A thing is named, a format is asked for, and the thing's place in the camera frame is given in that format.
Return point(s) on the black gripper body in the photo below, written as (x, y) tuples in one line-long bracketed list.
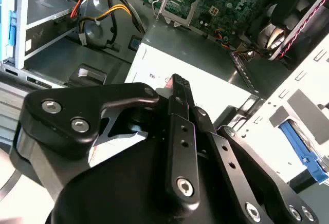
[(115, 188)]

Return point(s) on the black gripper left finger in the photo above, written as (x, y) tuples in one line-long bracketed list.
[(77, 100)]

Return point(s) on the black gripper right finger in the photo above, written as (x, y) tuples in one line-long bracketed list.
[(257, 183)]

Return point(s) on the hard disk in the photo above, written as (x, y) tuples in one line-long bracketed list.
[(308, 157)]

